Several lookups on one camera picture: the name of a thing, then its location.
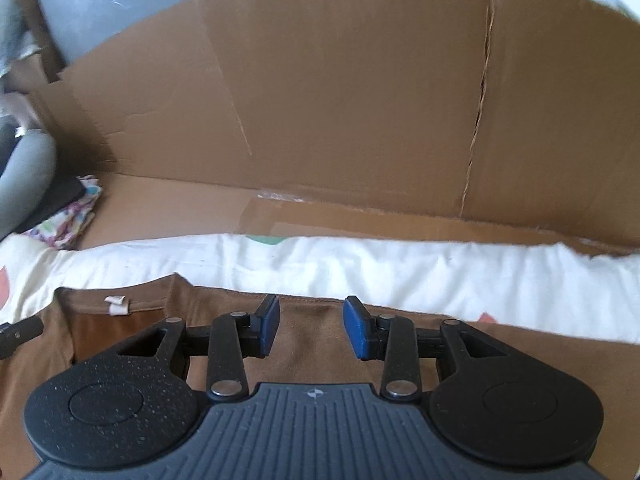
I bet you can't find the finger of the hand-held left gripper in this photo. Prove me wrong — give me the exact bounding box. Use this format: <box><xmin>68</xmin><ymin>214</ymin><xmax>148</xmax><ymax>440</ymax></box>
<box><xmin>0</xmin><ymin>316</ymin><xmax>45</xmax><ymax>359</ymax></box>

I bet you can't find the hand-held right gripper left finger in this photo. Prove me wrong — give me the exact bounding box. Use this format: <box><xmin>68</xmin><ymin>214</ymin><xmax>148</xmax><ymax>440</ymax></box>
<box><xmin>117</xmin><ymin>293</ymin><xmax>280</xmax><ymax>402</ymax></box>

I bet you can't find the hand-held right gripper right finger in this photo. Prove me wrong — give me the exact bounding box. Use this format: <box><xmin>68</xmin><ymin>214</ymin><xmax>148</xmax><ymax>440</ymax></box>
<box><xmin>342</xmin><ymin>295</ymin><xmax>511</xmax><ymax>402</ymax></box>

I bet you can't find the brown shirt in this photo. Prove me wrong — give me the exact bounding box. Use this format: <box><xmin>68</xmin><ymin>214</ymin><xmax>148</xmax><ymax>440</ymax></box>
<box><xmin>0</xmin><ymin>272</ymin><xmax>640</xmax><ymax>480</ymax></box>

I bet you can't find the cream bear-print bed sheet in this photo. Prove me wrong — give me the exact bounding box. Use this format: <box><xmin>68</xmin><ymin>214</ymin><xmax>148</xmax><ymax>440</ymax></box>
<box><xmin>0</xmin><ymin>232</ymin><xmax>640</xmax><ymax>346</ymax></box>

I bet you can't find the floral patterned cloth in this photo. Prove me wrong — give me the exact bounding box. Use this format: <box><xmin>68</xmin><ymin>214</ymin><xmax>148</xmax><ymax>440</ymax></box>
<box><xmin>22</xmin><ymin>174</ymin><xmax>103</xmax><ymax>251</ymax></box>

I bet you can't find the black cloth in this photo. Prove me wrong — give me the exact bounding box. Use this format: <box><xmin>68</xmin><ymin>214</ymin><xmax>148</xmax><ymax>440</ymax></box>
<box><xmin>10</xmin><ymin>177</ymin><xmax>86</xmax><ymax>236</ymax></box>

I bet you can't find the grey neck pillow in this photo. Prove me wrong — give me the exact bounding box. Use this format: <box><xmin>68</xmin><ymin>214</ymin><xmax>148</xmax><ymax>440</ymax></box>
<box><xmin>0</xmin><ymin>130</ymin><xmax>57</xmax><ymax>241</ymax></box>

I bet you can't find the brown cardboard sheet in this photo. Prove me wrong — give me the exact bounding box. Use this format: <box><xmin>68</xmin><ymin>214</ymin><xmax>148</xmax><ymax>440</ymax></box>
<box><xmin>10</xmin><ymin>0</ymin><xmax>640</xmax><ymax>261</ymax></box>

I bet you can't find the plastic-wrapped white pillow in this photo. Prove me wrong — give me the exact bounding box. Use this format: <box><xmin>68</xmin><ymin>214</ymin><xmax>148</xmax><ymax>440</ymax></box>
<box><xmin>0</xmin><ymin>0</ymin><xmax>41</xmax><ymax>96</ymax></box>

